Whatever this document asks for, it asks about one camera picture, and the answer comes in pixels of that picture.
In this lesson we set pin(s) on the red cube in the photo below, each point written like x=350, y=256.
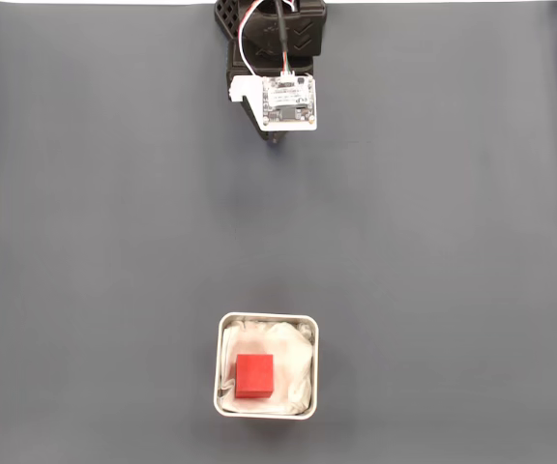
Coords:
x=254, y=377

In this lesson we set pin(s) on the square metal box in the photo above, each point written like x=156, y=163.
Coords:
x=217, y=367

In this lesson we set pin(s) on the grey table mat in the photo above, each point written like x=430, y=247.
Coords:
x=114, y=193

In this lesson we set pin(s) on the white cloth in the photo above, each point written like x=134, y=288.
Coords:
x=293, y=348

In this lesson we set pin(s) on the camera board on white mount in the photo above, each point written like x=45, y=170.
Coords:
x=288, y=96

